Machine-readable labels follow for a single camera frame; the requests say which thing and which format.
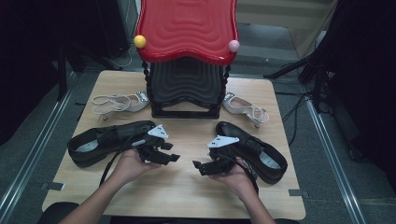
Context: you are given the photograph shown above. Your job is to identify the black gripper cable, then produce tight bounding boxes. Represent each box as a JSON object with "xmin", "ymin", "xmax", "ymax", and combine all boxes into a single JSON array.
[
  {"xmin": 223, "ymin": 153, "xmax": 260, "ymax": 195},
  {"xmin": 98, "ymin": 125, "xmax": 151, "ymax": 188}
]

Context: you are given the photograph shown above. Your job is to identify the metal floor rail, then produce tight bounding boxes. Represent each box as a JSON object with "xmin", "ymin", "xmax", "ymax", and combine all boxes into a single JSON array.
[
  {"xmin": 0, "ymin": 71, "xmax": 78, "ymax": 218},
  {"xmin": 305, "ymin": 98, "xmax": 368, "ymax": 224}
]

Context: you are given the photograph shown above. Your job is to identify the black floor cables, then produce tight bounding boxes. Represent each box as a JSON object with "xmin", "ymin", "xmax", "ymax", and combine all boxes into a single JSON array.
[{"xmin": 280, "ymin": 92, "xmax": 313, "ymax": 147}]

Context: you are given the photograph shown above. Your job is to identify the grey tape strip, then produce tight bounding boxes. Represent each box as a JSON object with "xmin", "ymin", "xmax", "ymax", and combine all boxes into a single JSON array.
[
  {"xmin": 39, "ymin": 181, "xmax": 65, "ymax": 191},
  {"xmin": 288, "ymin": 189, "xmax": 311, "ymax": 199}
]

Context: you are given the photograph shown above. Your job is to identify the black leather shoe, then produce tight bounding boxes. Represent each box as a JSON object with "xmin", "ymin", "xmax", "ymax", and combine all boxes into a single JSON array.
[
  {"xmin": 215, "ymin": 120, "xmax": 289, "ymax": 185},
  {"xmin": 67, "ymin": 120, "xmax": 157, "ymax": 168}
]

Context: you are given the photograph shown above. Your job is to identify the person's right hand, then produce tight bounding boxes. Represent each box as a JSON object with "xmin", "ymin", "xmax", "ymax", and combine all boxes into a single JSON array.
[{"xmin": 208, "ymin": 159, "xmax": 260, "ymax": 201}]

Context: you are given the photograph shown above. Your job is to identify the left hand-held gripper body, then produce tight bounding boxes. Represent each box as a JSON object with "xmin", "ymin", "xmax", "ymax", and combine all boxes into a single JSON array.
[{"xmin": 136, "ymin": 124, "xmax": 171, "ymax": 164}]

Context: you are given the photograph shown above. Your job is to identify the red and black shoe rack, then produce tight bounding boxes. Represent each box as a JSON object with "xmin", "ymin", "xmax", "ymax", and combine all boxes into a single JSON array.
[{"xmin": 134, "ymin": 0, "xmax": 241, "ymax": 119}]

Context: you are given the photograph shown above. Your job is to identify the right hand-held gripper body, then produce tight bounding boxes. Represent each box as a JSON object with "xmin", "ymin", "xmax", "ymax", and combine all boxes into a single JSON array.
[{"xmin": 207, "ymin": 134, "xmax": 240, "ymax": 175}]

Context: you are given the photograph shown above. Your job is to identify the black tripod leg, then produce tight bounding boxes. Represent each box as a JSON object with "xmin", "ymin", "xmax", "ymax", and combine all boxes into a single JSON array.
[{"xmin": 263, "ymin": 56, "xmax": 314, "ymax": 79}]

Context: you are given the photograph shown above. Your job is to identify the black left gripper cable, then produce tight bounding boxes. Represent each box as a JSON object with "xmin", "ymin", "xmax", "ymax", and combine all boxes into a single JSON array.
[{"xmin": 98, "ymin": 125, "xmax": 151, "ymax": 188}]

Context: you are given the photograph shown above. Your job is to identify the dark curtain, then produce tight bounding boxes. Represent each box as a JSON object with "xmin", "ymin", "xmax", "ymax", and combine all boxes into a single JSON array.
[
  {"xmin": 0, "ymin": 0, "xmax": 132, "ymax": 146},
  {"xmin": 298, "ymin": 0, "xmax": 396, "ymax": 188}
]

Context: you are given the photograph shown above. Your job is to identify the white strappy sandal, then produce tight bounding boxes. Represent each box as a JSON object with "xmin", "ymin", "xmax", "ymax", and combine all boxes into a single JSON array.
[
  {"xmin": 92, "ymin": 91, "xmax": 150, "ymax": 121},
  {"xmin": 222, "ymin": 91, "xmax": 271, "ymax": 129}
]

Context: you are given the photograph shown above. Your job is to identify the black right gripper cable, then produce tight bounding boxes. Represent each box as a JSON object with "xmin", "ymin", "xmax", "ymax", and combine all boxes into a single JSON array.
[{"xmin": 223, "ymin": 153, "xmax": 260, "ymax": 195}]

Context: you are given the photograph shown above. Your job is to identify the black metal stand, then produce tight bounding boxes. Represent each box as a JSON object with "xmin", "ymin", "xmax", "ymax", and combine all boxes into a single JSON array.
[{"xmin": 55, "ymin": 40, "xmax": 69, "ymax": 102}]

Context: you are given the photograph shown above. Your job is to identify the person's left hand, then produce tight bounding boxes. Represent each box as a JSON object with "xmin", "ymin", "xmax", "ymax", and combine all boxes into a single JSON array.
[{"xmin": 111, "ymin": 148, "xmax": 163, "ymax": 188}]

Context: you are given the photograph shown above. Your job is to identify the thin white floor cable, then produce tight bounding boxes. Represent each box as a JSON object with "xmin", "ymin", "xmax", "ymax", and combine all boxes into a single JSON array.
[{"xmin": 108, "ymin": 46, "xmax": 138, "ymax": 69}]

